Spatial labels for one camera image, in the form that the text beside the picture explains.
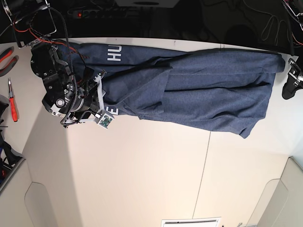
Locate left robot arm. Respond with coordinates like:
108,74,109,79
281,0,303,100

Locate orange grey pliers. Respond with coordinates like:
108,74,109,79
0,47,19,78

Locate blue t-shirt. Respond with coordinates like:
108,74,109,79
72,43,285,138

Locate red lit power strip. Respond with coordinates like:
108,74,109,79
67,8,144,19

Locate orange handled screwdriver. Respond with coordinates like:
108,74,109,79
8,78,18,122

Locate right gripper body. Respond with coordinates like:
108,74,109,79
75,91,100,118

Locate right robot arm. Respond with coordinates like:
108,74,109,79
0,0,105,126

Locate grey coiled cable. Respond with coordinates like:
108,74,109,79
243,0,289,45

